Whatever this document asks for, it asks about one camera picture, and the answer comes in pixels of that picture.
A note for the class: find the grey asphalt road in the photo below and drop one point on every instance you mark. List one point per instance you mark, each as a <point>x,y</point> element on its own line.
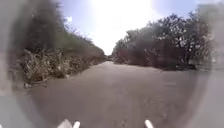
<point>113,96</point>

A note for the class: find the row of trees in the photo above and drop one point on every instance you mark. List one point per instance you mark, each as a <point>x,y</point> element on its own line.
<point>46,33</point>
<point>166,43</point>

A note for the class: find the dry brush verge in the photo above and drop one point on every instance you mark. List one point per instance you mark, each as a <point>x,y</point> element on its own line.
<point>50,65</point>

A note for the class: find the robot's own part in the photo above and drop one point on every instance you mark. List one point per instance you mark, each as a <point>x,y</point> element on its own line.
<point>76,124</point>
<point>148,124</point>

